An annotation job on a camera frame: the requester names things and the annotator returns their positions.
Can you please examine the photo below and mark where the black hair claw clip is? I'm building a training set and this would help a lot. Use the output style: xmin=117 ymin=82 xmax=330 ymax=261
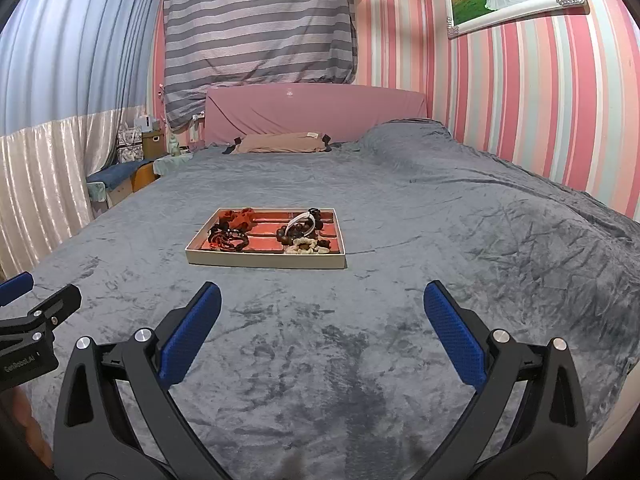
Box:
xmin=308 ymin=208 xmax=321 ymax=222

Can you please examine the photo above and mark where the orange fabric scrunchie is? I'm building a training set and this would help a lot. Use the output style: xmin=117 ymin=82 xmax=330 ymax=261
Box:
xmin=217 ymin=208 xmax=255 ymax=232

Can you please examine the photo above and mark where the patterned fabric bag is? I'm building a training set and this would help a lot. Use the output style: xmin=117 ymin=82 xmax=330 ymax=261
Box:
xmin=116 ymin=127 xmax=144 ymax=164

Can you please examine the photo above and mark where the grey velvet bed blanket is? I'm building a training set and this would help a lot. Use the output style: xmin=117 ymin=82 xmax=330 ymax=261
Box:
xmin=2 ymin=122 xmax=639 ymax=479

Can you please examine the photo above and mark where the tan pillow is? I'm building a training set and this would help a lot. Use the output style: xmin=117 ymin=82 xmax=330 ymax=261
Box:
xmin=234 ymin=132 xmax=331 ymax=154

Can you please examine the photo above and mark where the cream beaded scrunchie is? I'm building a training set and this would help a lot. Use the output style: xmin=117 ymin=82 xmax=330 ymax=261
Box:
xmin=284 ymin=237 xmax=331 ymax=255

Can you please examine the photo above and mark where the blue folded cloth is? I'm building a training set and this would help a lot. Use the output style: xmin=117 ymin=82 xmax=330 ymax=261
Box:
xmin=87 ymin=159 xmax=153 ymax=191

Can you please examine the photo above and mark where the pink bed headboard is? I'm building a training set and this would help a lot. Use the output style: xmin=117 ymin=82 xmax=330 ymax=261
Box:
xmin=203 ymin=84 xmax=428 ymax=145

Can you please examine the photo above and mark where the white tray brick pattern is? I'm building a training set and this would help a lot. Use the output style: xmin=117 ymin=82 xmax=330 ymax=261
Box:
xmin=186 ymin=208 xmax=347 ymax=270

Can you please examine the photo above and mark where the silver satin curtain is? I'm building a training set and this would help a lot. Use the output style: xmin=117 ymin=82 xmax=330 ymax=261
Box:
xmin=0 ymin=105 xmax=145 ymax=276

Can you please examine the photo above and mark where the brown storage box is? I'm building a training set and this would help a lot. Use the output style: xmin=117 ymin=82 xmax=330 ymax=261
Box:
xmin=142 ymin=130 xmax=167 ymax=159

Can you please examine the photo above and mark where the grey striped hanging sheet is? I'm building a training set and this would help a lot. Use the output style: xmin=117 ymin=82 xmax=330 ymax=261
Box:
xmin=163 ymin=0 xmax=358 ymax=130

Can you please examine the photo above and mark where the person's left hand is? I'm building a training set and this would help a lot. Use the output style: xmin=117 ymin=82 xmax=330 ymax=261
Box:
xmin=10 ymin=388 xmax=53 ymax=469

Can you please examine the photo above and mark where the black fabric scrunchie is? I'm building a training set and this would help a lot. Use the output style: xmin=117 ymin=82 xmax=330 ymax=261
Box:
xmin=207 ymin=226 xmax=250 ymax=252

